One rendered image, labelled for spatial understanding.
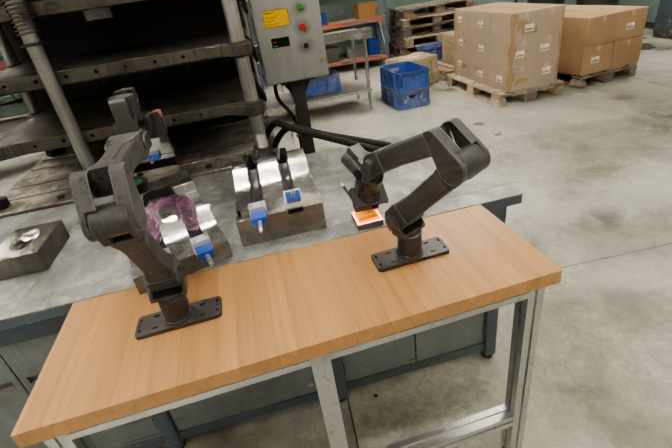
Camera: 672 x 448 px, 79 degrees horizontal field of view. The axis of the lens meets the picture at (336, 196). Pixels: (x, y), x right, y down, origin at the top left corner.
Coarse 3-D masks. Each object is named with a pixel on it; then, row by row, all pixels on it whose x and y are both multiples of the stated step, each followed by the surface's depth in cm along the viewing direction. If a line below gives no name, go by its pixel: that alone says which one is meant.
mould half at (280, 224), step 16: (272, 160) 145; (288, 160) 144; (304, 160) 144; (240, 176) 141; (272, 176) 140; (304, 176) 140; (240, 192) 136; (272, 192) 133; (304, 192) 129; (240, 208) 125; (272, 208) 122; (304, 208) 121; (320, 208) 122; (240, 224) 118; (272, 224) 121; (288, 224) 122; (304, 224) 123; (320, 224) 125; (256, 240) 122
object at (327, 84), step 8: (336, 72) 496; (312, 80) 477; (320, 80) 479; (328, 80) 482; (336, 80) 485; (312, 88) 482; (320, 88) 484; (328, 88) 487; (336, 88) 488; (312, 96) 487
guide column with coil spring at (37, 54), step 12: (12, 0) 145; (24, 12) 148; (24, 36) 150; (36, 36) 152; (36, 48) 153; (36, 60) 154; (48, 60) 157; (48, 72) 157; (48, 84) 159; (60, 96) 162; (60, 108) 163; (60, 120) 166; (72, 120) 167; (72, 132) 168; (72, 144) 171; (84, 144) 172; (84, 156) 173; (84, 168) 176
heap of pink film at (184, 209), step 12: (156, 204) 133; (168, 204) 134; (180, 204) 127; (192, 204) 127; (156, 216) 123; (180, 216) 124; (192, 216) 124; (156, 228) 120; (192, 228) 123; (156, 240) 119
